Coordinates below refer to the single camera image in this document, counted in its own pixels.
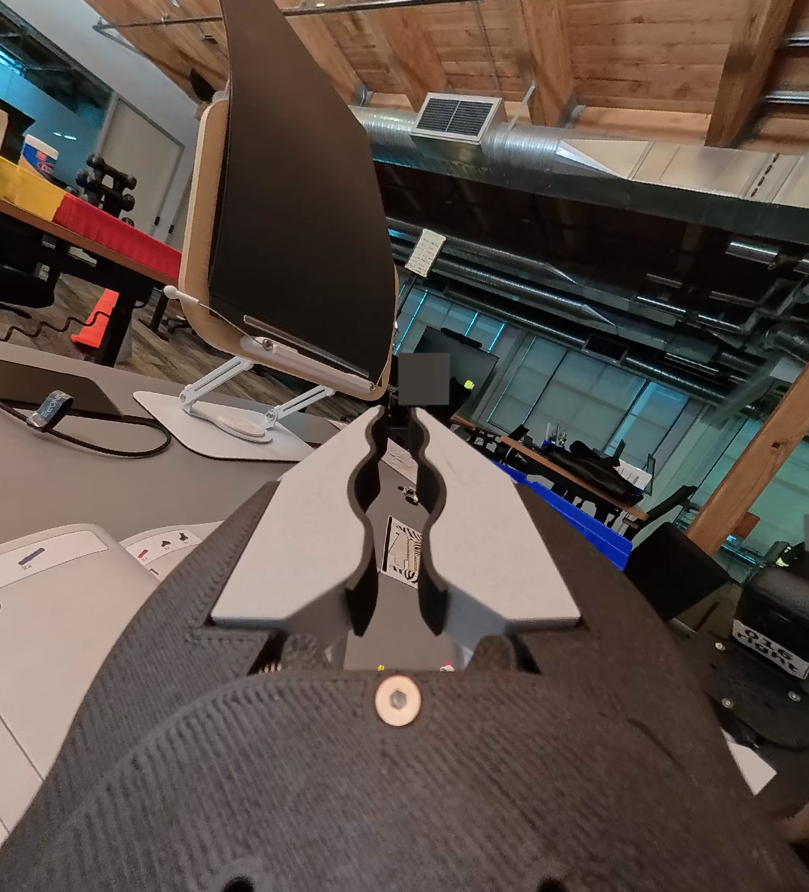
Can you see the red plastic bin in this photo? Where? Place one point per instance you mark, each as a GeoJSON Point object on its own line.
{"type": "Point", "coordinates": [119, 237]}

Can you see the dumbbell rack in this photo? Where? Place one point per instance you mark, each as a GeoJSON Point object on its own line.
{"type": "Point", "coordinates": [105, 188]}

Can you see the large black monitor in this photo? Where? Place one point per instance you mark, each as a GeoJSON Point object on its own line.
{"type": "Point", "coordinates": [478, 369]}

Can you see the zebra striped sticker sheet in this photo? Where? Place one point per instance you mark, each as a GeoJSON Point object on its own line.
{"type": "Point", "coordinates": [404, 550]}

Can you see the wooden post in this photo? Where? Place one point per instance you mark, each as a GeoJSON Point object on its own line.
{"type": "Point", "coordinates": [760, 453]}

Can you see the metal ventilation duct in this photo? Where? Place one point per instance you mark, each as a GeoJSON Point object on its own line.
{"type": "Point", "coordinates": [585, 167]}

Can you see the lego instruction booklet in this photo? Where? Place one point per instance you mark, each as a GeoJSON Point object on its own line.
{"type": "Point", "coordinates": [28, 662]}

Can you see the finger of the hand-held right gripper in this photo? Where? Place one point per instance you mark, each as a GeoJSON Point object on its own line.
{"type": "Point", "coordinates": [753, 766]}

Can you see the person's right hand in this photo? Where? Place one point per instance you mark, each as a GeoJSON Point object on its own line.
{"type": "Point", "coordinates": [798, 833]}

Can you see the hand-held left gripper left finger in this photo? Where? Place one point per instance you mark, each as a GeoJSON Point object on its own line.
{"type": "Point", "coordinates": [286, 557]}

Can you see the black bag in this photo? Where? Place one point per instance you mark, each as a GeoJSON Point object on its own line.
{"type": "Point", "coordinates": [592, 474]}

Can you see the yellow plastic bin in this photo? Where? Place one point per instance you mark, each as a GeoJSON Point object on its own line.
{"type": "Point", "coordinates": [0, 181]}

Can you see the hanging paper note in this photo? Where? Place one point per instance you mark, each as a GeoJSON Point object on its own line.
{"type": "Point", "coordinates": [425, 251]}

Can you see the orange cone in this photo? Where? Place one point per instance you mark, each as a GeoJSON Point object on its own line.
{"type": "Point", "coordinates": [94, 324]}

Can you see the white tub blue label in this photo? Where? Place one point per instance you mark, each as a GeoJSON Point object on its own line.
{"type": "Point", "coordinates": [39, 153]}

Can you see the tablet in tan case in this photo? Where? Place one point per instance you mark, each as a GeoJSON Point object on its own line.
{"type": "Point", "coordinates": [293, 209]}

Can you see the white vent grille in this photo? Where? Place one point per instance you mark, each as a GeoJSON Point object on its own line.
{"type": "Point", "coordinates": [457, 118]}

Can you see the blue plastic bin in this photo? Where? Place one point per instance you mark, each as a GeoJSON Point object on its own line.
{"type": "Point", "coordinates": [578, 536]}

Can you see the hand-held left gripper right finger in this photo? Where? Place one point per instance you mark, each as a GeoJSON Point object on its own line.
{"type": "Point", "coordinates": [502, 557]}

